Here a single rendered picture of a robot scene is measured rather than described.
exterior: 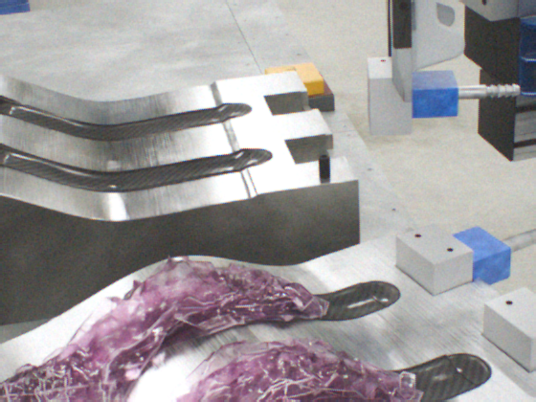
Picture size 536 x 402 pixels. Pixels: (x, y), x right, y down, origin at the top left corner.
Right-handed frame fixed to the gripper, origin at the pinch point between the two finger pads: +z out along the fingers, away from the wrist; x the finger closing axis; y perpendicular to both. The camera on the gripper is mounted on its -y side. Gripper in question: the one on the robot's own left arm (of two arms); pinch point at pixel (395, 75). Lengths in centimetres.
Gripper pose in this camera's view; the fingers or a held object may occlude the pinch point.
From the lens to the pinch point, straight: 90.9
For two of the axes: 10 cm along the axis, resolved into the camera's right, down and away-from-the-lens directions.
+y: 10.0, -0.4, -0.8
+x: 0.5, -4.8, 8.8
